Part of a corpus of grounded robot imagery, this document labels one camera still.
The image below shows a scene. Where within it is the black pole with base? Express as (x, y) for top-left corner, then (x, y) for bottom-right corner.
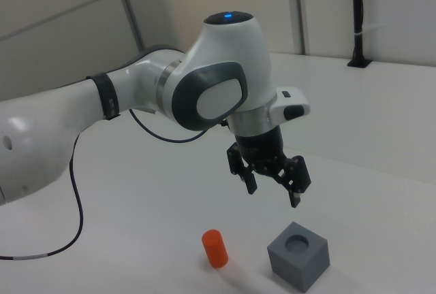
(347, 0), (373, 68)

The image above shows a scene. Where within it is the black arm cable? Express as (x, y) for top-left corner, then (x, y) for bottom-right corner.
(0, 108), (209, 261)

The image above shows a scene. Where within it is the grey partition post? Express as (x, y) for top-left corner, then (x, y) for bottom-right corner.
(116, 0), (146, 52)
(292, 0), (307, 55)

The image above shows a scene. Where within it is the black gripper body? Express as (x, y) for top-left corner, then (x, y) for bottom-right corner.
(233, 126), (291, 177)

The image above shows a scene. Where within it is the black cable strap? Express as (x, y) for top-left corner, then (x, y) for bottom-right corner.
(85, 72), (121, 120)

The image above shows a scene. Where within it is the grey block with round hole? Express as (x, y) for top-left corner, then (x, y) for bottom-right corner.
(266, 220), (331, 293)

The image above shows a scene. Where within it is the orange cylinder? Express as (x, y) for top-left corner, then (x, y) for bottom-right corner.
(201, 229), (230, 270)

